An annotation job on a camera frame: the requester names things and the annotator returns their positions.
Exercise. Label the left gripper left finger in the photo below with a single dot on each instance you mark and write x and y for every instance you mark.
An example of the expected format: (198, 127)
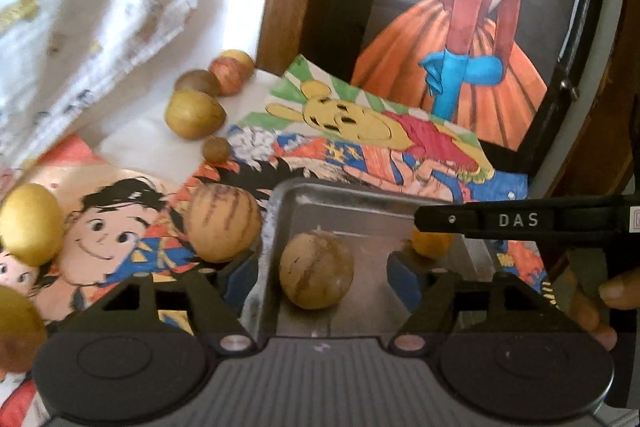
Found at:
(212, 299)

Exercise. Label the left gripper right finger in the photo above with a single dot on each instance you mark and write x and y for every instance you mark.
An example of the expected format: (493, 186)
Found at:
(428, 295)

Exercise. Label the small orange tangerine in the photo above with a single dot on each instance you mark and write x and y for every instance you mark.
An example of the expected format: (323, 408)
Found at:
(431, 245)

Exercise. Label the brown mango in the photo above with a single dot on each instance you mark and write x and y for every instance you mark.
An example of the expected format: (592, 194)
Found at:
(22, 331)

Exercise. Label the round tan striped melon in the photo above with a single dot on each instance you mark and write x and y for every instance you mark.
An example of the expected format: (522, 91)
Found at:
(316, 270)

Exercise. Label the striped pepino melon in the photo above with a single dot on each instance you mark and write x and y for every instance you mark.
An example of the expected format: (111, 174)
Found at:
(221, 221)

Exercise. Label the yellow lemon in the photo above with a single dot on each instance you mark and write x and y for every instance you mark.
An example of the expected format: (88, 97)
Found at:
(32, 225)

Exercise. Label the yellow-green pear fruit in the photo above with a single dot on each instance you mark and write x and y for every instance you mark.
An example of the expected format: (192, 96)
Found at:
(193, 115)

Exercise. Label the brown kiwi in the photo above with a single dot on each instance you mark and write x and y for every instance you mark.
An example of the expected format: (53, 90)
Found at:
(200, 80)

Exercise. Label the person right hand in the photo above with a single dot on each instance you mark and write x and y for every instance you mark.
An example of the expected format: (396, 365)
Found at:
(590, 296)

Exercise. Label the colourful anime drawing sheets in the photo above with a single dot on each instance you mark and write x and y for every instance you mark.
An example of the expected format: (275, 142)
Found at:
(442, 161)

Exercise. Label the dark metal baking tray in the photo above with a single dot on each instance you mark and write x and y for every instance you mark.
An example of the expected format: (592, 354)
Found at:
(371, 223)

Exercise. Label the orange dress lady poster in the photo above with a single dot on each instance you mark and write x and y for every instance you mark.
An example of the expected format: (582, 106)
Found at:
(458, 60)

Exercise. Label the red apple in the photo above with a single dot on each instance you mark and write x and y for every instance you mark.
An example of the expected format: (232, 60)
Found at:
(230, 73)

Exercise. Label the yellow fruit at back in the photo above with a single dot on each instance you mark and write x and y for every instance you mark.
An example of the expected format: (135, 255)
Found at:
(243, 58)

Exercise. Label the white cartoon print cloth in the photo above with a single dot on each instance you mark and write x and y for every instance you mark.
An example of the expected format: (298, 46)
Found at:
(59, 57)

